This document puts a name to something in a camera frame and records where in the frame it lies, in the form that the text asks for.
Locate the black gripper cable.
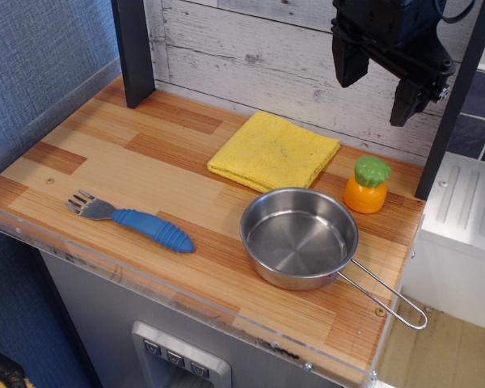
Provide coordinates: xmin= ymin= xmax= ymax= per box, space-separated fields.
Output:
xmin=436 ymin=0 xmax=476 ymax=25

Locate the dark right shelf post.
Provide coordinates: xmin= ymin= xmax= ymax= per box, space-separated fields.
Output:
xmin=415 ymin=1 xmax=485 ymax=200

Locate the orange toy carrot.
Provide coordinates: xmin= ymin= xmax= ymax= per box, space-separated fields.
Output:
xmin=343 ymin=155 xmax=391 ymax=214

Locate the yellow cloth napkin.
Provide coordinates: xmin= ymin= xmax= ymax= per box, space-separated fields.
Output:
xmin=207 ymin=112 xmax=340 ymax=193

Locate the blue handled metal fork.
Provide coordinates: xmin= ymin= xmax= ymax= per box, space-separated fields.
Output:
xmin=65 ymin=189 xmax=195 ymax=253

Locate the clear acrylic table edge guard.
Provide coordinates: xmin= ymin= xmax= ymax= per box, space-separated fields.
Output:
xmin=0 ymin=210 xmax=379 ymax=387

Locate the dark shelf post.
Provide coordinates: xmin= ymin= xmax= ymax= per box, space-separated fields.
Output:
xmin=111 ymin=0 xmax=155 ymax=108
xmin=415 ymin=1 xmax=485 ymax=200

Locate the white toy sink unit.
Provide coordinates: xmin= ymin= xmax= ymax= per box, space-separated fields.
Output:
xmin=403 ymin=153 xmax=485 ymax=328

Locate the small steel saucepan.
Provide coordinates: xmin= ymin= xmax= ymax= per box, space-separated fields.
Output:
xmin=239 ymin=187 xmax=428 ymax=330

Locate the silver dispenser button panel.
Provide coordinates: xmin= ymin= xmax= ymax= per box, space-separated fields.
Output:
xmin=132 ymin=321 xmax=232 ymax=387

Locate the dark left shelf post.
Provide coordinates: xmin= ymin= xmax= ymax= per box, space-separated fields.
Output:
xmin=111 ymin=0 xmax=155 ymax=108

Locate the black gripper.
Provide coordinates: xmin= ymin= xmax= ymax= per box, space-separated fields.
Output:
xmin=331 ymin=1 xmax=455 ymax=127

